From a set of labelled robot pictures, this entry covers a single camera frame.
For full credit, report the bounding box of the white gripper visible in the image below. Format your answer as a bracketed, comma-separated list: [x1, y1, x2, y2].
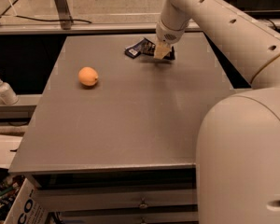
[154, 20, 188, 60]

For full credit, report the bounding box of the black rxbar chocolate bar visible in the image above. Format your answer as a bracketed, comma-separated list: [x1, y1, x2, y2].
[142, 40, 175, 61]

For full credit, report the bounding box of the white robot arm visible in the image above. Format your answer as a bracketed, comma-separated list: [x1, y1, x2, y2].
[156, 0, 280, 224]

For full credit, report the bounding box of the blue rxbar blueberry bar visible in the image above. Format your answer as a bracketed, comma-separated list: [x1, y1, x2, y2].
[124, 38, 148, 59]

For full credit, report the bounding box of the orange fruit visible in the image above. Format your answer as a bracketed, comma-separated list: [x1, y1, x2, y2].
[78, 67, 99, 87]

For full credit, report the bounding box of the grey drawer cabinet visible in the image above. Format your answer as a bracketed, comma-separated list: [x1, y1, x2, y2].
[7, 32, 237, 224]

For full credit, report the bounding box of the top drawer with knob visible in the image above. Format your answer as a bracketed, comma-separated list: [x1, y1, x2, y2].
[33, 187, 197, 212]

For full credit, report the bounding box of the drawer with knob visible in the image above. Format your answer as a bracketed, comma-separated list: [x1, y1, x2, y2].
[33, 187, 197, 212]
[61, 205, 199, 224]

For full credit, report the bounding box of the white pump bottle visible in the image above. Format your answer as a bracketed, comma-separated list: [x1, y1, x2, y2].
[0, 78, 18, 105]

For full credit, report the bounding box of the white cardboard box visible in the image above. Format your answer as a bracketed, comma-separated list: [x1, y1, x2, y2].
[4, 179, 48, 224]

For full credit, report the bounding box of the metal rail frame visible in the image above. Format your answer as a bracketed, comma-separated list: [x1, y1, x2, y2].
[0, 17, 280, 36]

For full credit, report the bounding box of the left metal bracket post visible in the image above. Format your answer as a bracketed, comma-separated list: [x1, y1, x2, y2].
[54, 0, 73, 30]

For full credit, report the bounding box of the black cable on floor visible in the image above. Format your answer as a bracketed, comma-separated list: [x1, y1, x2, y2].
[0, 0, 92, 25]

